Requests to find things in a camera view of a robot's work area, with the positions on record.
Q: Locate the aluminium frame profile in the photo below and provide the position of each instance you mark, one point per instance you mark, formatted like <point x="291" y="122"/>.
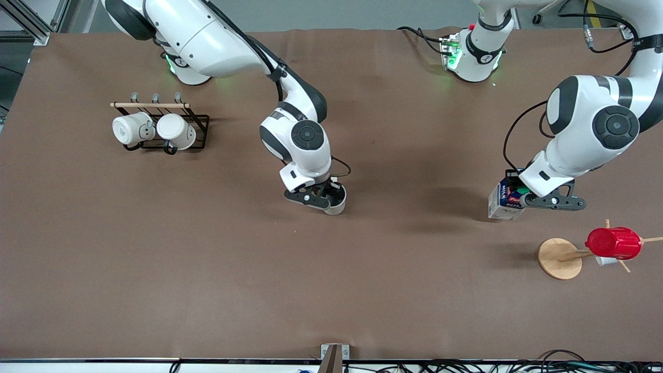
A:
<point x="28" y="23"/>

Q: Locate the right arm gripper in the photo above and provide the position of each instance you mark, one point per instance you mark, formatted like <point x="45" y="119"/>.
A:
<point x="330" y="192"/>

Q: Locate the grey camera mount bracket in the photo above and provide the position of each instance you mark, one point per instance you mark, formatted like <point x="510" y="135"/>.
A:
<point x="334" y="357"/>

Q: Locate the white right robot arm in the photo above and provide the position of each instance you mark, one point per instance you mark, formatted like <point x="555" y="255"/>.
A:
<point x="207" y="36"/>

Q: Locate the small white cup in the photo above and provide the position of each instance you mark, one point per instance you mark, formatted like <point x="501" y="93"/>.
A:
<point x="605" y="261"/>

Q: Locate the red ribbed cup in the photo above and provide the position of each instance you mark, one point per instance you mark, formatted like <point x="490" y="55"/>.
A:
<point x="614" y="243"/>

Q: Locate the brown table cover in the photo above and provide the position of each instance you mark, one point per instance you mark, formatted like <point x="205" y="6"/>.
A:
<point x="331" y="269"/>

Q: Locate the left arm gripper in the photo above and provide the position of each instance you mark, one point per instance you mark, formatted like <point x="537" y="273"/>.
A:
<point x="513" y="181"/>

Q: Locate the blue white milk carton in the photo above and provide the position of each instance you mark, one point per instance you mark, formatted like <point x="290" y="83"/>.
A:
<point x="500" y="207"/>

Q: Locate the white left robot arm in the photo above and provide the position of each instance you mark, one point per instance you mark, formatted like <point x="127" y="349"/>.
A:
<point x="595" y="124"/>

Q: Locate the white mug with spots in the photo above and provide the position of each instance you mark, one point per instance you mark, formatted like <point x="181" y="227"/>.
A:
<point x="129" y="128"/>

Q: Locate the wooden mug tree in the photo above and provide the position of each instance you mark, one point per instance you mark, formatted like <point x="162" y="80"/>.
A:
<point x="557" y="259"/>

